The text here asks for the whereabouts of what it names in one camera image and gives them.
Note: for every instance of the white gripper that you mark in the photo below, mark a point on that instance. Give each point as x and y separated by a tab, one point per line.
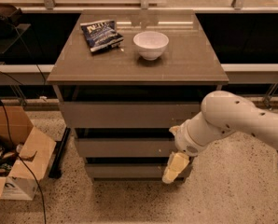
186	143

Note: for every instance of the grey bottom drawer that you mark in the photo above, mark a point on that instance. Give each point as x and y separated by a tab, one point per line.
125	171

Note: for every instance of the grey drawer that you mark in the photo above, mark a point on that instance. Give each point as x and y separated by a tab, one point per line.
122	148
126	115
125	171

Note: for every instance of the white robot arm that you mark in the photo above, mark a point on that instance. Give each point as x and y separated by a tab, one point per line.
222	114

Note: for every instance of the grey drawer cabinet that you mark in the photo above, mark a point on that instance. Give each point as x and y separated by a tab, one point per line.
183	74

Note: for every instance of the grey middle drawer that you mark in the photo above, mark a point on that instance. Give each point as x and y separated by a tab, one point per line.
122	148

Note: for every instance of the grey top drawer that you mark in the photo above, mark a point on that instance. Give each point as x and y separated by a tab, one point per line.
126	115

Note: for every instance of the open cardboard box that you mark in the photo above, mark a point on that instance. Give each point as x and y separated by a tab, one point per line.
34	148

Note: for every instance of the white bowl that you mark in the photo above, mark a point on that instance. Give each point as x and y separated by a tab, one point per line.
150	45

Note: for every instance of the black floor bar left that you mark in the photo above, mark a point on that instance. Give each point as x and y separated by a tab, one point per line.
55	170

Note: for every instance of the blue chip bag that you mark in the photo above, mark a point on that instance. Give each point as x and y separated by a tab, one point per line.
101	35

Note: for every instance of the dark side table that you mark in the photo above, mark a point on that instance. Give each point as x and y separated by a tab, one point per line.
10	27

